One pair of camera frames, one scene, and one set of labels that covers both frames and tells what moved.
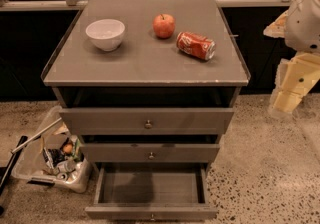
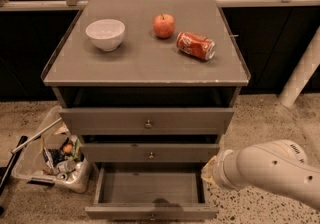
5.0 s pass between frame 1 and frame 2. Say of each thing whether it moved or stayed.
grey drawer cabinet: stayed
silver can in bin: stayed
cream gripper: moved
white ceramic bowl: stayed
